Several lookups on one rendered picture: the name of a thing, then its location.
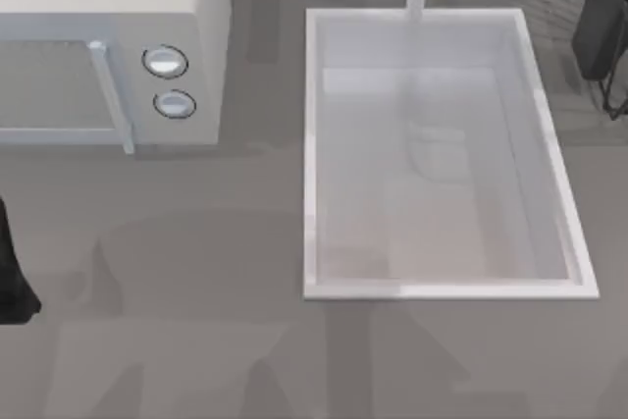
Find white sink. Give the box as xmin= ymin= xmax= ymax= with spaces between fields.
xmin=302 ymin=7 xmax=601 ymax=301

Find small microwave knob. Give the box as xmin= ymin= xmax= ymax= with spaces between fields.
xmin=152 ymin=88 xmax=198 ymax=121

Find pale microwave oven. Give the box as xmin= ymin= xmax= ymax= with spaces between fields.
xmin=0 ymin=0 xmax=233 ymax=155

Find large microwave knob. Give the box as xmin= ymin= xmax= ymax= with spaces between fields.
xmin=141 ymin=43 xmax=189 ymax=80

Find microwave oven door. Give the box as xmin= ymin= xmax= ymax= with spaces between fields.
xmin=0 ymin=38 xmax=124 ymax=145

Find microwave door handle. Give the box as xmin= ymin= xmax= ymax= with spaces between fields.
xmin=87 ymin=39 xmax=135 ymax=155

